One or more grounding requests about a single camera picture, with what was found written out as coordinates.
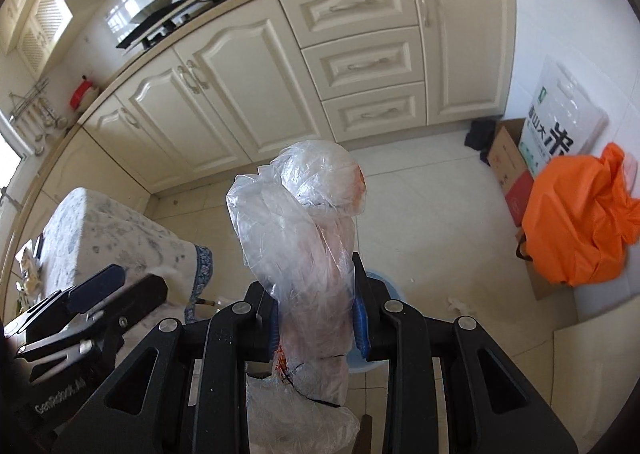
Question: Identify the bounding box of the blue plastic bin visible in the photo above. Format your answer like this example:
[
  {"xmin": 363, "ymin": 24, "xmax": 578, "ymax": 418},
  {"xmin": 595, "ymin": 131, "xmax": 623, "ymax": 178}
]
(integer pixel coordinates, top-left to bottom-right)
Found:
[{"xmin": 346, "ymin": 270, "xmax": 402, "ymax": 374}]

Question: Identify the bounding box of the window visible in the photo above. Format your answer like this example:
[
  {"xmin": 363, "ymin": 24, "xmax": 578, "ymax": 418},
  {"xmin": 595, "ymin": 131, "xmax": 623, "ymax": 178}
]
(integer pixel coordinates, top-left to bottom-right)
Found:
[{"xmin": 0, "ymin": 108, "xmax": 26, "ymax": 185}]

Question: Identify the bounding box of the steel pan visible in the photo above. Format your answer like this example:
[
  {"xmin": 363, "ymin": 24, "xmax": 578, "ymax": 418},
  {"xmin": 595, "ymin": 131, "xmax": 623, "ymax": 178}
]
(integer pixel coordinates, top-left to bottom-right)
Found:
[{"xmin": 129, "ymin": 0, "xmax": 177, "ymax": 25}]

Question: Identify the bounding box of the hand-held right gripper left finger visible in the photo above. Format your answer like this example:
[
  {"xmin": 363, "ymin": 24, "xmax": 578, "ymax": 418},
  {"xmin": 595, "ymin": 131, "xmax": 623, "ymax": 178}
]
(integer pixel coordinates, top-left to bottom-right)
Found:
[{"xmin": 50, "ymin": 280, "xmax": 281, "ymax": 454}]

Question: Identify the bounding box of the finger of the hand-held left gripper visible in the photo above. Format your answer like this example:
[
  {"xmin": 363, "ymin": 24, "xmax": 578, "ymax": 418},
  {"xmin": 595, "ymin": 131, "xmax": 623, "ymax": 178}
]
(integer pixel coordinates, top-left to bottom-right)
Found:
[
  {"xmin": 4, "ymin": 265, "xmax": 127, "ymax": 342},
  {"xmin": 16, "ymin": 275, "xmax": 169, "ymax": 385}
]

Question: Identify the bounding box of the cream cabinet door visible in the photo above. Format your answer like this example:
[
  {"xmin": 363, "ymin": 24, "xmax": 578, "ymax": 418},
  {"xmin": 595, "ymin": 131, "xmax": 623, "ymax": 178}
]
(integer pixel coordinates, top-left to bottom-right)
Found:
[
  {"xmin": 172, "ymin": 0, "xmax": 322, "ymax": 162},
  {"xmin": 81, "ymin": 94, "xmax": 151, "ymax": 195},
  {"xmin": 410, "ymin": 0, "xmax": 517, "ymax": 127},
  {"xmin": 114, "ymin": 50, "xmax": 250, "ymax": 177}
]

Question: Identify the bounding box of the dark cloth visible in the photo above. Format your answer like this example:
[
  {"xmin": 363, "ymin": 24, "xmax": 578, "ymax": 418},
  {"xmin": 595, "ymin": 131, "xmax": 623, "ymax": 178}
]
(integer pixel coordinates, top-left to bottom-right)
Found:
[{"xmin": 464, "ymin": 119, "xmax": 501, "ymax": 165}]

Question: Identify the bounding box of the metal utensil rack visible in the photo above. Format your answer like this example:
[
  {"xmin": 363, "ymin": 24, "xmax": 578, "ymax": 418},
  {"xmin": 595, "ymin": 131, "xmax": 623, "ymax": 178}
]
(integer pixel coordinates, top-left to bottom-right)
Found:
[{"xmin": 7, "ymin": 78, "xmax": 68, "ymax": 155}]

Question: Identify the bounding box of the brown cardboard box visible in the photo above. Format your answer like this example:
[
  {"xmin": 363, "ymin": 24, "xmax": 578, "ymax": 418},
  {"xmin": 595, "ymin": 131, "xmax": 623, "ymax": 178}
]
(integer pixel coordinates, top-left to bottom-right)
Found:
[{"xmin": 487, "ymin": 119, "xmax": 536, "ymax": 229}]

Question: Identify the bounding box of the cream cabinet drawer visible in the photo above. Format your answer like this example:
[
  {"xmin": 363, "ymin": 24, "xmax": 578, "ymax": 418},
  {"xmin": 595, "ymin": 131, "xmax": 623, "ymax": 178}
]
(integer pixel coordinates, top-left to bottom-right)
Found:
[
  {"xmin": 301, "ymin": 26, "xmax": 426, "ymax": 102},
  {"xmin": 320, "ymin": 82, "xmax": 427, "ymax": 145},
  {"xmin": 277, "ymin": 0, "xmax": 420, "ymax": 47}
]

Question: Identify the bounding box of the cream lattice wall cabinet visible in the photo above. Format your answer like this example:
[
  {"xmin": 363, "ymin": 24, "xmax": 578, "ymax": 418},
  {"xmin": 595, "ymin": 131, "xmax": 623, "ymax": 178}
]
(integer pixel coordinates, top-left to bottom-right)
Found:
[{"xmin": 0, "ymin": 0, "xmax": 76, "ymax": 79}]

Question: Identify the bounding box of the orange plastic bag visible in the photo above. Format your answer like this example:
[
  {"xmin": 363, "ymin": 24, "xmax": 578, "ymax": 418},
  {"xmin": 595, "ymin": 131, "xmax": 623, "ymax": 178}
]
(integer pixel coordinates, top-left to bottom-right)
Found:
[{"xmin": 522, "ymin": 143, "xmax": 640, "ymax": 285}]

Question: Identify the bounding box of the white flat board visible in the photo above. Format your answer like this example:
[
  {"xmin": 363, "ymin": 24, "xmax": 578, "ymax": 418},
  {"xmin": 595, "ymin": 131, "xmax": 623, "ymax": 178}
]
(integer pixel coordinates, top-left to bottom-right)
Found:
[{"xmin": 552, "ymin": 301, "xmax": 640, "ymax": 440}]

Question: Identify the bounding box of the table with floral cloth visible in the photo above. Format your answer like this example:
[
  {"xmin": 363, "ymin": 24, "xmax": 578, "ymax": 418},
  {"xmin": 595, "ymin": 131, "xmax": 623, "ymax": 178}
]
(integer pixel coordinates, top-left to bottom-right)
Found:
[{"xmin": 37, "ymin": 188, "xmax": 216, "ymax": 325}]

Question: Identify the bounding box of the clear plastic bag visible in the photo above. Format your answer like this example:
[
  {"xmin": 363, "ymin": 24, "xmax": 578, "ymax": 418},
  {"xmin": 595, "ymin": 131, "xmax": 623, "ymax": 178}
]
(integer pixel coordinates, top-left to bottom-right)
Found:
[{"xmin": 226, "ymin": 139, "xmax": 368, "ymax": 454}]

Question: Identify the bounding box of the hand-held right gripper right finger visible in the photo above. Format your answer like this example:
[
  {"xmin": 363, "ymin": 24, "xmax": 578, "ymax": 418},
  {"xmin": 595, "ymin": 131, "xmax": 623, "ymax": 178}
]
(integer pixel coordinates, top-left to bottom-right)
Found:
[{"xmin": 350, "ymin": 251, "xmax": 581, "ymax": 454}]

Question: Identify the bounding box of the white rice bag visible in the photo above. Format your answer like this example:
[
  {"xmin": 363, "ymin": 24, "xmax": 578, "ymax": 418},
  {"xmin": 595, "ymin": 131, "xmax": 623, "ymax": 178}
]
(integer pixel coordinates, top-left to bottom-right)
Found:
[{"xmin": 517, "ymin": 55, "xmax": 610, "ymax": 175}]

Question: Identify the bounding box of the black gas stove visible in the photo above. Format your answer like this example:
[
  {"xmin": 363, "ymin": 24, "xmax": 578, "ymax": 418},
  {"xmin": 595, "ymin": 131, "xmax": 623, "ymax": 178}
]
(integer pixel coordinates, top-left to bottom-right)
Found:
[{"xmin": 116, "ymin": 0, "xmax": 263, "ymax": 50}]

